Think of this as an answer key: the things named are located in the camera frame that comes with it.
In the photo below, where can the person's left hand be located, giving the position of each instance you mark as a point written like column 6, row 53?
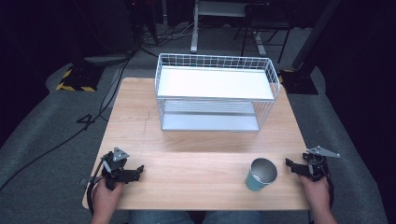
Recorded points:
column 104, row 197

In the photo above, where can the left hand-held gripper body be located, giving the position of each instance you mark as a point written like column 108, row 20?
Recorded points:
column 116, row 168

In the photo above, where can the teal cup with metal inside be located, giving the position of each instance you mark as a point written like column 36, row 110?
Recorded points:
column 261, row 174

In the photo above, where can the striped black stand base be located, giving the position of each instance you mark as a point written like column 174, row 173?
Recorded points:
column 299, row 82
column 79, row 79

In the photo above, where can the person's leg in jeans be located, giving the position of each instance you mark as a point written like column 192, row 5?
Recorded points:
column 233, row 218
column 158, row 217

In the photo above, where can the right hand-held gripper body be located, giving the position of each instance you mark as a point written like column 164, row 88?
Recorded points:
column 316, row 165

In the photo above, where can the person's left leg in jeans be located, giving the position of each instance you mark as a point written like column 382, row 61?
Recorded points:
column 158, row 217

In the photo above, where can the person's right hand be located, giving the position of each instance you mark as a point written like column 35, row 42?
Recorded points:
column 316, row 193

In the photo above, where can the black chair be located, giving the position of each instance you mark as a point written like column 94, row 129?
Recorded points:
column 264, row 21

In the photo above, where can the person's right leg in jeans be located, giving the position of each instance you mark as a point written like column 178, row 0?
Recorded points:
column 233, row 218

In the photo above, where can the black slanted stand pole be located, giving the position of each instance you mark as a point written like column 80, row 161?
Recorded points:
column 314, row 34

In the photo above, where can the white desk frame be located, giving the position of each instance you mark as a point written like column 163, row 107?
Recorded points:
column 195, row 28

